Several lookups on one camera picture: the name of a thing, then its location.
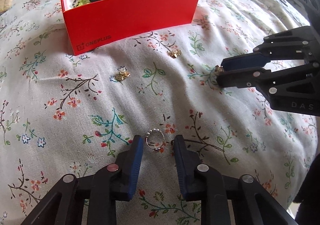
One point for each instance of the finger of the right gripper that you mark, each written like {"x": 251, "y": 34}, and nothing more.
{"x": 242, "y": 78}
{"x": 250, "y": 60}

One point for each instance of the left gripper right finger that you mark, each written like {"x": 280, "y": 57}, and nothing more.
{"x": 186, "y": 163}

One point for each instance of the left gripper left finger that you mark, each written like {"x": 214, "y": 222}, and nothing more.
{"x": 129, "y": 162}

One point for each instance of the gold flower earring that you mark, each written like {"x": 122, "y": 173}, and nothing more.
{"x": 174, "y": 53}

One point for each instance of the floral bed sheet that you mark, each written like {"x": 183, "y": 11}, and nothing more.
{"x": 62, "y": 113}

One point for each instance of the gold pearl earring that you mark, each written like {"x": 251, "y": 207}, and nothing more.
{"x": 122, "y": 74}

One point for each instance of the red cardboard box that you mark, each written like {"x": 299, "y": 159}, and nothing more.
{"x": 94, "y": 23}

